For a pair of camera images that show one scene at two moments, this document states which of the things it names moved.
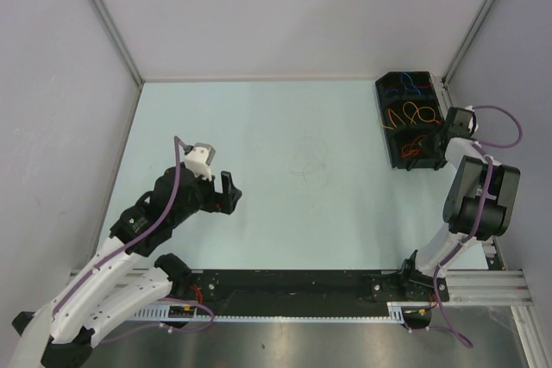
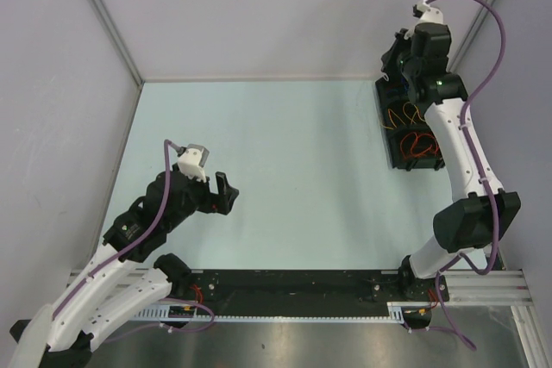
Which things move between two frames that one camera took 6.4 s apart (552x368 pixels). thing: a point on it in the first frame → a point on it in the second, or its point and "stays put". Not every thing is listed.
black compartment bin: x=410 y=115 stays put
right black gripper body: x=428 y=143 → x=392 y=65
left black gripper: x=224 y=202 stays put
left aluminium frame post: x=101 y=8 stays put
